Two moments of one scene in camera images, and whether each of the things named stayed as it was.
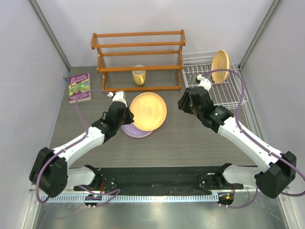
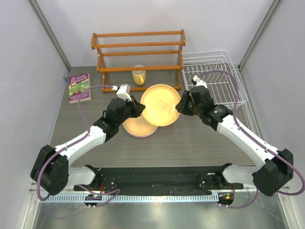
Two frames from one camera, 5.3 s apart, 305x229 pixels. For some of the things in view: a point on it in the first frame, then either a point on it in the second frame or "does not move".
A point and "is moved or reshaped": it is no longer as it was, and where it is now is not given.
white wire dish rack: (231, 94) does not move
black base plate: (153, 179) does not move
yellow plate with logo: (149, 111) is moved or reshaped
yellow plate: (220, 60) → (160, 101)
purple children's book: (77, 84) does not move
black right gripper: (183, 103) does not move
